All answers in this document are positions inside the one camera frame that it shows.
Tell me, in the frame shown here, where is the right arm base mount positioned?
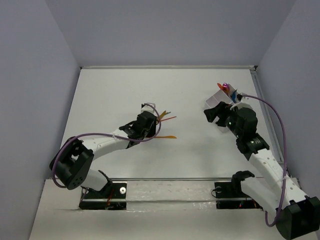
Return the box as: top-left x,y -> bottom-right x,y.
210,170 -> 263,210

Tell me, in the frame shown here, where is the purple cable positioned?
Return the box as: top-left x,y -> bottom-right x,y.
239,94 -> 288,228
51,104 -> 162,189

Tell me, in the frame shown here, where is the blue plastic fork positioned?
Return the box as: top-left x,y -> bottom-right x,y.
231,90 -> 238,103

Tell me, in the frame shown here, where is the orange plastic knife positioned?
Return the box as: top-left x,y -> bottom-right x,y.
155,135 -> 177,139

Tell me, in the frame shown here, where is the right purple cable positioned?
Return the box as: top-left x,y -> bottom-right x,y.
239,94 -> 288,228

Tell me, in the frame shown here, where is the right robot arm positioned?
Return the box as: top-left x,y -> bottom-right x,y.
204,101 -> 320,240

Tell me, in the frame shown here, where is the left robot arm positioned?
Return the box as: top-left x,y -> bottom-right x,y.
49,110 -> 161,198

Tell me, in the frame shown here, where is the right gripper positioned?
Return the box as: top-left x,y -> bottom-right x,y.
203,101 -> 242,138

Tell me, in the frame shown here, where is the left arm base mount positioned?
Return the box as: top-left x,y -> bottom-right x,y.
78,181 -> 127,211

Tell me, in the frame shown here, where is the red chopstick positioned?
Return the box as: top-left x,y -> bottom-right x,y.
161,116 -> 177,122

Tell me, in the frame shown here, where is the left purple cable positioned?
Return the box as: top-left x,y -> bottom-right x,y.
51,104 -> 162,189

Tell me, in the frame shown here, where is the orange plastic spoon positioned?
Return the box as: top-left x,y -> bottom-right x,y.
217,83 -> 227,93

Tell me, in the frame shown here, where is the white divided container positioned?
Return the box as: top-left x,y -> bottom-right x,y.
205,84 -> 253,135

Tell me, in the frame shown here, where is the iridescent metal spoon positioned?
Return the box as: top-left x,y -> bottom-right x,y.
222,82 -> 230,95

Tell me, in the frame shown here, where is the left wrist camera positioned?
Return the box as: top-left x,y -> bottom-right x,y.
140,102 -> 156,115

